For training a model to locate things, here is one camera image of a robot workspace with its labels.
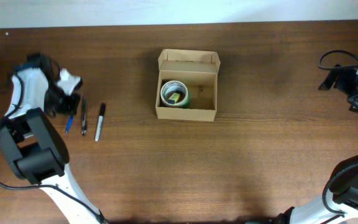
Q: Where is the blue pen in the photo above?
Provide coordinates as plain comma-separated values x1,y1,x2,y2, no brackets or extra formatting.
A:
65,114,74,134

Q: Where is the black pen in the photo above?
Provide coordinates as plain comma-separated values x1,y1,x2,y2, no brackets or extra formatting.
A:
81,97,87,136

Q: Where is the black and white marker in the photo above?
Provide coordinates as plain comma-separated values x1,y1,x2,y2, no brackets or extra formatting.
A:
94,103,106,142

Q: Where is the yellow highlighter marker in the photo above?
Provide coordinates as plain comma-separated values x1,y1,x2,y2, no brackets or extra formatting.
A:
167,91,181,105

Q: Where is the green tape roll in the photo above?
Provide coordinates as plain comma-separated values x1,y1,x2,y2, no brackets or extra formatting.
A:
165,90,190,108

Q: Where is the cardboard box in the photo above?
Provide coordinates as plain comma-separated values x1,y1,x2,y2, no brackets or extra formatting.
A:
155,49,221,121

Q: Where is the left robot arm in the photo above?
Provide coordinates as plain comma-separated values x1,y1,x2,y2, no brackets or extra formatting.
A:
0,53,107,224

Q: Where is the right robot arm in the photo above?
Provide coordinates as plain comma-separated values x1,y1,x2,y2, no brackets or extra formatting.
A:
264,65,358,224

